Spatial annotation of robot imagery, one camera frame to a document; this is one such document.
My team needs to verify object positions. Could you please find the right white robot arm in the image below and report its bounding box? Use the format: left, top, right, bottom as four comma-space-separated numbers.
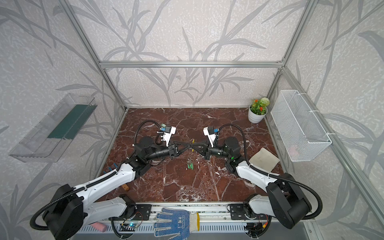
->
191, 127, 323, 229

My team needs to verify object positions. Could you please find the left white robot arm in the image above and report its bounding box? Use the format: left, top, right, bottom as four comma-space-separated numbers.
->
30, 137, 190, 240

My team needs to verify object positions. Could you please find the beige sponge pad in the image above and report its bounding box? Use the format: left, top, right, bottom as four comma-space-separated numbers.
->
249, 148, 280, 172

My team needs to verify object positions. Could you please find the potted plant white pot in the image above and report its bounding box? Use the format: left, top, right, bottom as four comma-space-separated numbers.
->
248, 98, 270, 124

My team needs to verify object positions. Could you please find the blue plastic fork tool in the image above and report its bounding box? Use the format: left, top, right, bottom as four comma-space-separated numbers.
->
103, 163, 118, 174

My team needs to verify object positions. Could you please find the blue white work glove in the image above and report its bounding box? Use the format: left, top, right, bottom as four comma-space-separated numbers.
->
154, 208, 200, 240

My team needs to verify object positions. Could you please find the green circuit board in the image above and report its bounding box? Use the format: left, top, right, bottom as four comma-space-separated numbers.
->
120, 223, 142, 232

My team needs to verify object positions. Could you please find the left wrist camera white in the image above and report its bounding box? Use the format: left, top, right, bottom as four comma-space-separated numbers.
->
160, 124, 176, 147

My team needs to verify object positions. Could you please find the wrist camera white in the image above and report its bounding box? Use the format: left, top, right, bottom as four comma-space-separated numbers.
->
203, 127, 219, 148
160, 124, 176, 147

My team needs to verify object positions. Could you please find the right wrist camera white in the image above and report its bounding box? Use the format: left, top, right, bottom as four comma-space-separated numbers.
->
203, 127, 219, 148

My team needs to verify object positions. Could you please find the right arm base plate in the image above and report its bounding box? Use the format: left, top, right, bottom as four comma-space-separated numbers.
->
227, 204, 258, 220

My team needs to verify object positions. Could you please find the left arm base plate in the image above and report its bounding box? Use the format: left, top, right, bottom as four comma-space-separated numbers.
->
127, 204, 152, 221

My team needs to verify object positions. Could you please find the white wire mesh basket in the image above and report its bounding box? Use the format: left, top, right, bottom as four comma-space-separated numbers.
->
271, 90, 332, 162

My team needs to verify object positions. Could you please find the clear plastic wall shelf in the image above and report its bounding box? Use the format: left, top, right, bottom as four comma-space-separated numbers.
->
9, 94, 98, 163

